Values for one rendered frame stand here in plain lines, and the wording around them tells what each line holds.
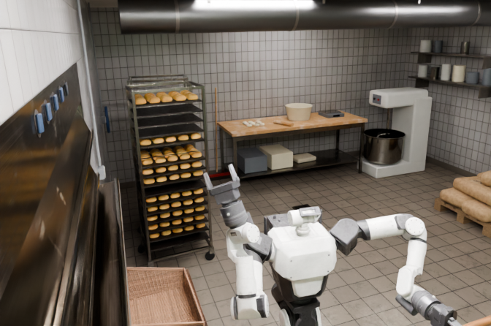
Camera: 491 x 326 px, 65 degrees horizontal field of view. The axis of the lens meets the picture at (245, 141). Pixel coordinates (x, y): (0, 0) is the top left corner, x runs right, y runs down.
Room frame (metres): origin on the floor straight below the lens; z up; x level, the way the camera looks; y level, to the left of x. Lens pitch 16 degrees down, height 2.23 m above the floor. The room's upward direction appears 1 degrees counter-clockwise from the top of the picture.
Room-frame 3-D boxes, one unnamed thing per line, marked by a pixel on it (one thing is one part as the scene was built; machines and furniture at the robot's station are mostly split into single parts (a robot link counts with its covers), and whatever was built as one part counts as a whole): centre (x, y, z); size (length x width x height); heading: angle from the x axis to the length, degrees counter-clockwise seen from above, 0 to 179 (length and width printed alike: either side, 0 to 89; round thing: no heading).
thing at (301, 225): (1.48, -0.23, 1.47); 0.10 x 0.07 x 0.09; 103
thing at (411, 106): (6.02, -2.37, 0.66); 1.00 x 0.66 x 1.32; 109
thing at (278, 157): (5.80, -0.47, 0.35); 0.50 x 0.36 x 0.24; 20
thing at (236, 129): (5.89, -0.73, 0.45); 2.20 x 0.80 x 0.90; 109
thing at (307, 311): (1.57, -0.21, 1.00); 0.28 x 0.13 x 0.18; 18
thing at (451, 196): (4.45, -2.75, 0.22); 0.62 x 0.36 x 0.15; 114
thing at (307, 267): (1.54, -0.22, 1.27); 0.34 x 0.30 x 0.36; 103
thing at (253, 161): (5.66, -0.07, 0.35); 0.50 x 0.36 x 0.24; 19
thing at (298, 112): (6.01, -0.85, 1.01); 0.43 x 0.43 x 0.21
